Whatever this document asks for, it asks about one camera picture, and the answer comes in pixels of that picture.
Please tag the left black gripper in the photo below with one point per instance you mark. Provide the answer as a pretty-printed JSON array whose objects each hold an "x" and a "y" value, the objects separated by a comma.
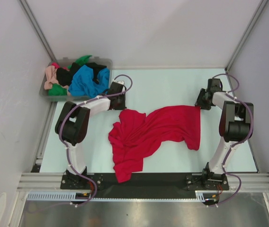
[{"x": 122, "y": 106}]

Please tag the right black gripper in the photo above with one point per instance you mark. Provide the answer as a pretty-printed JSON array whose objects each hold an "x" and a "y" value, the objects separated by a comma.
[{"x": 200, "y": 102}]

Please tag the red t shirt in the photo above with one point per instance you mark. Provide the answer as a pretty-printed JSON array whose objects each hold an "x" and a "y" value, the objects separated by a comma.
[{"x": 139, "y": 135}]

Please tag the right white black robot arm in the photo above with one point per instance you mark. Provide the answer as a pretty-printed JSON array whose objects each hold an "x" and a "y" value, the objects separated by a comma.
[{"x": 235, "y": 127}]

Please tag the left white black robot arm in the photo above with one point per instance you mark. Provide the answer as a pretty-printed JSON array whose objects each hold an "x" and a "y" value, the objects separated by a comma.
[{"x": 72, "y": 125}]

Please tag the blue t shirt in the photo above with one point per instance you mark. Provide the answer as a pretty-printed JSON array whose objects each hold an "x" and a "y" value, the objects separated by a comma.
[{"x": 83, "y": 85}]

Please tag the black t shirt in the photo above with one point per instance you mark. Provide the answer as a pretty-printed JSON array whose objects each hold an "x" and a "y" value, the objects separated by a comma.
[{"x": 64, "y": 76}]

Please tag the beige pink t shirt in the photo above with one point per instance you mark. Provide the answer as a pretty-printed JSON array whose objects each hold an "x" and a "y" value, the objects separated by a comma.
[{"x": 50, "y": 73}]

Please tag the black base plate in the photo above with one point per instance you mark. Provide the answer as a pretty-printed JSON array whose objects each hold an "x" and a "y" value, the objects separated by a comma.
[{"x": 156, "y": 185}]

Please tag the aluminium rail frame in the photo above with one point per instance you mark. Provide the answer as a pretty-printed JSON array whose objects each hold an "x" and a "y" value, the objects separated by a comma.
[{"x": 251, "y": 182}]

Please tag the white slotted cable duct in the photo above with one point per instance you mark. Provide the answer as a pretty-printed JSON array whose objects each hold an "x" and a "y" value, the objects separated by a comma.
[{"x": 81, "y": 197}]

